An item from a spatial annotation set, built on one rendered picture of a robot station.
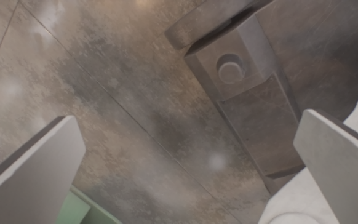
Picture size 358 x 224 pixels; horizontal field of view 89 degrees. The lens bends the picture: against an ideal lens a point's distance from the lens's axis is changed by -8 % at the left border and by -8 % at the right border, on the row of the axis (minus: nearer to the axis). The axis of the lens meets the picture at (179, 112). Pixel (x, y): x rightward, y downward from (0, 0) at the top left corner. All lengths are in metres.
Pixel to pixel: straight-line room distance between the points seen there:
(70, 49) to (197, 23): 0.49
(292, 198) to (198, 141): 0.53
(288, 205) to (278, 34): 0.28
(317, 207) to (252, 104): 0.25
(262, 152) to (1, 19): 0.93
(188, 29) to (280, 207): 0.30
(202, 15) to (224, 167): 0.59
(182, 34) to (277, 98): 0.22
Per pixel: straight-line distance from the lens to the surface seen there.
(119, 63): 0.67
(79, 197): 1.32
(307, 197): 0.24
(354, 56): 0.46
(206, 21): 0.36
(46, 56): 0.84
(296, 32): 0.41
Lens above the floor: 0.56
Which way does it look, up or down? 56 degrees down
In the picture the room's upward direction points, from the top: 158 degrees counter-clockwise
